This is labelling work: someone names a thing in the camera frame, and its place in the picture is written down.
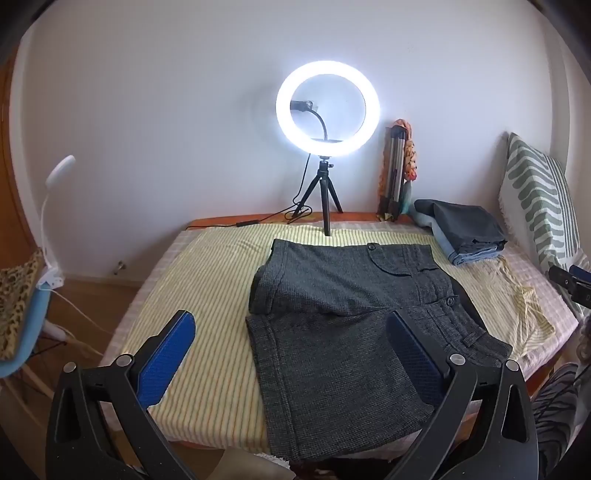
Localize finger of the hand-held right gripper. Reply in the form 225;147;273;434
549;265;591;307

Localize ring light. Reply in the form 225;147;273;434
276;59;381;159

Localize folded blue jeans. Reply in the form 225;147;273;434
409;203;506;267

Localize leopard print cloth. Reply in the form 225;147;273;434
0;249;46;361

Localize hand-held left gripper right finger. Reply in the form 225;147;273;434
384;311;540;480

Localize light blue chair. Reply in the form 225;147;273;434
0;281;51;381

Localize dark grey checked pants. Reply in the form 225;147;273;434
245;238;513;463

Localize white clip lamp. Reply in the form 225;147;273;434
37;155;76;291

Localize yellow striped sheet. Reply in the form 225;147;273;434
100;223;557;451

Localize green striped pillow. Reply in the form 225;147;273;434
498;132;581;274

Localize black tripod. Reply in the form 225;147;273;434
293;157;344;236

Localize folded dark grey pants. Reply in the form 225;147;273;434
414;199;508;256

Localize black cable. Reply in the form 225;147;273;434
187;152;313;230

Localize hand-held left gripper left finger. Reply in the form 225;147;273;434
45;310;198;480

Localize folded metal stand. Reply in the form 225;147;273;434
378;119;418;221

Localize white lamp cable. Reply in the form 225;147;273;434
42;281;117;357

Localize zebra striped clothing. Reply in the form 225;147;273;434
532;363;591;480

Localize folded silver tripod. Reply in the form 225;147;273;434
379;126;409;219

